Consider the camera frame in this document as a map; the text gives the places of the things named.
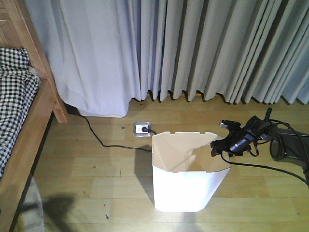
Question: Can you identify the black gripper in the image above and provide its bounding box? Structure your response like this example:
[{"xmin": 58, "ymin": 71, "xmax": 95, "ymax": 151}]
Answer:
[{"xmin": 211, "ymin": 120, "xmax": 260, "ymax": 157}]

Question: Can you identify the white faceted trash bin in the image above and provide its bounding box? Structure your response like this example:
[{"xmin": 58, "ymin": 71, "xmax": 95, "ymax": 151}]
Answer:
[{"xmin": 152, "ymin": 131, "xmax": 231, "ymax": 212}]

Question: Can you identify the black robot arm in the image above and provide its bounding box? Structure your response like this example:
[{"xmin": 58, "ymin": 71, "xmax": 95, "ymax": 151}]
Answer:
[{"xmin": 211, "ymin": 116, "xmax": 309, "ymax": 172}]

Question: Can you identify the silver floor power socket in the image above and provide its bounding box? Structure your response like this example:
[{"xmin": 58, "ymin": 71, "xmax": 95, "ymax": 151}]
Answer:
[{"xmin": 133, "ymin": 122, "xmax": 151, "ymax": 137}]

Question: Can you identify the light grey curtain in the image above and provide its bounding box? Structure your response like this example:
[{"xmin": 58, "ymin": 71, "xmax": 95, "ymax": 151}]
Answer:
[{"xmin": 26, "ymin": 0, "xmax": 309, "ymax": 117}]

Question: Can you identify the grey round rug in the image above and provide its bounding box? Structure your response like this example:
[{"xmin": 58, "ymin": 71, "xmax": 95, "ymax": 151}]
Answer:
[{"xmin": 12, "ymin": 177, "xmax": 45, "ymax": 232}]

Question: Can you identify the black white checkered bedding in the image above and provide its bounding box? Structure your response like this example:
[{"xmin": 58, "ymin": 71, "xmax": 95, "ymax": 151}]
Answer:
[{"xmin": 0, "ymin": 47, "xmax": 41, "ymax": 178}]

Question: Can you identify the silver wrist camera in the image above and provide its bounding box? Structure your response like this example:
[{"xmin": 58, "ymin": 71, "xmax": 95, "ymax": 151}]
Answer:
[{"xmin": 219, "ymin": 120, "xmax": 241, "ymax": 132}]

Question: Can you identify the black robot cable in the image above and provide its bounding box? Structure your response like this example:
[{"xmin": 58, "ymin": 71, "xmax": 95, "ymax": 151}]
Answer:
[{"xmin": 221, "ymin": 107, "xmax": 309, "ymax": 188}]

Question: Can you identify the black power cord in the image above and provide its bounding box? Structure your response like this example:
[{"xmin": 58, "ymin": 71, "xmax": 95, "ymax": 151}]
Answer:
[{"xmin": 70, "ymin": 113, "xmax": 159, "ymax": 153}]

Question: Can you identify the wooden bed frame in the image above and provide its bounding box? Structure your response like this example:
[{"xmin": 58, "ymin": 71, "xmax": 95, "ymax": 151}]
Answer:
[{"xmin": 0, "ymin": 0, "xmax": 69, "ymax": 232}]

